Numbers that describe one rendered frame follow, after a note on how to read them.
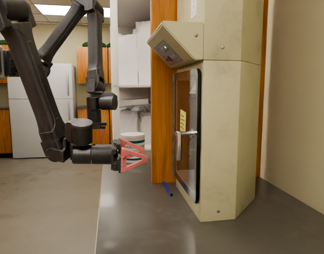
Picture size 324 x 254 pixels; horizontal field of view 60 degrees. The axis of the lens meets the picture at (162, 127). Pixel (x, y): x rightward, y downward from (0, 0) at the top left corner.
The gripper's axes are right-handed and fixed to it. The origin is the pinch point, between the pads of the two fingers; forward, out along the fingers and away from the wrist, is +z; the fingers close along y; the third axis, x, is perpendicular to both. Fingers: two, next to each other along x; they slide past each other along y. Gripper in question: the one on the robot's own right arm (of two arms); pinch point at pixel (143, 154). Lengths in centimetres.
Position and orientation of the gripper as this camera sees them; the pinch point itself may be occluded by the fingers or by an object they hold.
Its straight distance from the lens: 83.3
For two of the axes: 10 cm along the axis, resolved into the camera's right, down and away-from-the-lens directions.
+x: -0.6, 9.9, 1.6
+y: -1.6, -1.7, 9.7
